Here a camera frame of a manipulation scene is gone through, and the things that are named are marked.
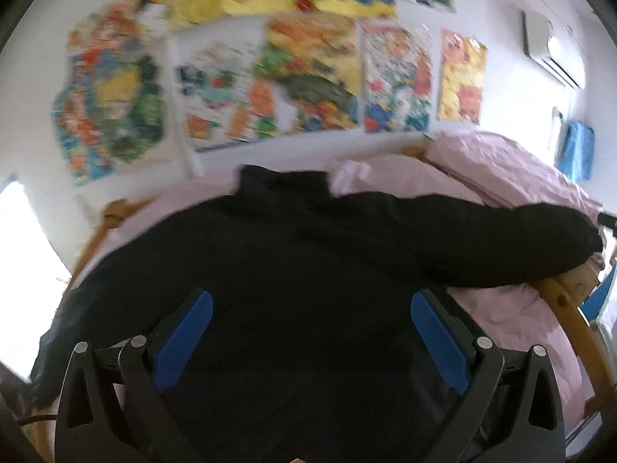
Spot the bright window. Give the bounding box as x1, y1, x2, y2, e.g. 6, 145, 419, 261
0, 177, 73, 300

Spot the white cup doodle drawing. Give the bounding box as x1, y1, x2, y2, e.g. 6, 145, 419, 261
175, 41, 279, 153

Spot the wooden bed frame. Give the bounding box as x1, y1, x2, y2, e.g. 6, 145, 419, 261
19, 146, 610, 463

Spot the flying fairy girl drawing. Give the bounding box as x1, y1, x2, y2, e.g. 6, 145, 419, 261
66, 0, 141, 56

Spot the yellow pig drawing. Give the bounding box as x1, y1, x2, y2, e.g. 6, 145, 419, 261
436, 29, 488, 124

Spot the orange anime girl drawing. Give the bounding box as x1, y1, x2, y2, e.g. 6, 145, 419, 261
50, 48, 115, 186

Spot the blue hanging towel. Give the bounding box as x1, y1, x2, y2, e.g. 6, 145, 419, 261
555, 121, 595, 183

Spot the black padded jacket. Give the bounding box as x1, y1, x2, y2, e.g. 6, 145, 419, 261
30, 166, 602, 462

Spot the white air conditioner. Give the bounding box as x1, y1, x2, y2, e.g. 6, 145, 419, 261
522, 12, 587, 90

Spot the pink pillow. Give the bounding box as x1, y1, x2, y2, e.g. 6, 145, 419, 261
426, 131, 602, 220

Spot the blond anime character drawing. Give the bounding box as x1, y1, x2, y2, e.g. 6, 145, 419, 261
95, 53, 166, 165

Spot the pink duvet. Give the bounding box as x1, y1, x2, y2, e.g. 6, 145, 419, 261
100, 149, 586, 431

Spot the colourful comic doodle drawing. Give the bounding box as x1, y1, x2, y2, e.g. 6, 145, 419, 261
362, 21, 432, 133

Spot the yellow dinosaur landscape drawing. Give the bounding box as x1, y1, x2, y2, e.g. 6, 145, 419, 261
254, 13, 362, 133

